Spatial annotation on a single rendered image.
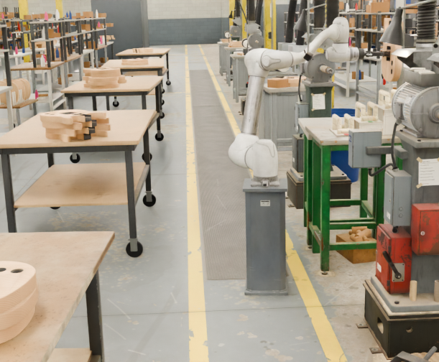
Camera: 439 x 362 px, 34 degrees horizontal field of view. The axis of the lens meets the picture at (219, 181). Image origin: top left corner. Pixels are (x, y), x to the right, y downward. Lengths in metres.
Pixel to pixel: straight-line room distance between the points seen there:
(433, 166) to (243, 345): 1.37
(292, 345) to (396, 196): 0.98
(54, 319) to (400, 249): 2.10
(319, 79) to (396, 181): 2.83
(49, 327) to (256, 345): 1.99
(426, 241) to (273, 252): 1.16
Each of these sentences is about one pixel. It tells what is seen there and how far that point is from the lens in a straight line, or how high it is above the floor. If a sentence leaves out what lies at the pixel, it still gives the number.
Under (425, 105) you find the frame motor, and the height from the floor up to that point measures 1.29.
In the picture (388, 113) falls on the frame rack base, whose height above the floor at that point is 1.07.
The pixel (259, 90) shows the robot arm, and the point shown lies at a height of 1.26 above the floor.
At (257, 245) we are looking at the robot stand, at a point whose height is 0.33.
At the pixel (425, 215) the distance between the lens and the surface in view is 3.63.
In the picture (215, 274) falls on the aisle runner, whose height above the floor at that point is 0.00.
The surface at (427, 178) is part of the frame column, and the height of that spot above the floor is 0.92.
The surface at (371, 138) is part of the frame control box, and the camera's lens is 3.87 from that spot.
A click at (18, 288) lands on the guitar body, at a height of 1.03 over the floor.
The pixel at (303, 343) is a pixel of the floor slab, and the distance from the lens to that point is 3.96.
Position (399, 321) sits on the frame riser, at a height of 0.22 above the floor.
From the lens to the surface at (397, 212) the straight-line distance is 3.75.
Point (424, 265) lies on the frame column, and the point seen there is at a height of 0.45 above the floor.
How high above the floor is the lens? 1.77
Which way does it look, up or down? 14 degrees down
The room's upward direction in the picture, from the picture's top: 1 degrees counter-clockwise
